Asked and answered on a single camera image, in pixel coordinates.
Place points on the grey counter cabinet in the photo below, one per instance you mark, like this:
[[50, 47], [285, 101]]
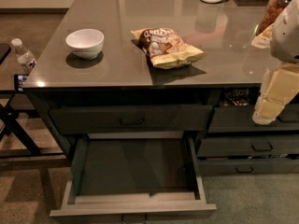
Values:
[[122, 74]]

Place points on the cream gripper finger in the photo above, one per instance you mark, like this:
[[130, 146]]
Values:
[[278, 88]]

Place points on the clear plastic water bottle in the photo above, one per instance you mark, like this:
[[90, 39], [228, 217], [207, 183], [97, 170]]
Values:
[[25, 57]]

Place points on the brown and yellow chip bag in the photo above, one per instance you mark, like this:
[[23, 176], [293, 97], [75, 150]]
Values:
[[166, 49]]

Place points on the grey top left drawer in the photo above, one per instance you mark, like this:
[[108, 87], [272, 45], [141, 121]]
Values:
[[130, 118]]

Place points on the grey middle right drawer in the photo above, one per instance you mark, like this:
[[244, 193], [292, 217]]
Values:
[[248, 145]]

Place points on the grey top right drawer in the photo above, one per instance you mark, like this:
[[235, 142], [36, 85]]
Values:
[[238, 119]]

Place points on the clear jar of nuts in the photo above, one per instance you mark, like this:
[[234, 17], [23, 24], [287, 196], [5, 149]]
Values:
[[273, 9]]

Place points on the white ceramic bowl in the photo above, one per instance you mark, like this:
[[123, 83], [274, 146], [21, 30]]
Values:
[[86, 43]]

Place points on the dark snack packets in drawer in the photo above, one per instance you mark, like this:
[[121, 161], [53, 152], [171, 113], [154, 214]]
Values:
[[238, 97]]

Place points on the open grey middle drawer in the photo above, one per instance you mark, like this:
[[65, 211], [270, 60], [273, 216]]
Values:
[[133, 182]]

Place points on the black side table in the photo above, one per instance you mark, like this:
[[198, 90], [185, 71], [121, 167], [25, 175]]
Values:
[[17, 103]]

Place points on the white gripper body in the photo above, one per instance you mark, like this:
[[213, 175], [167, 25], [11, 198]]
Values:
[[287, 36]]

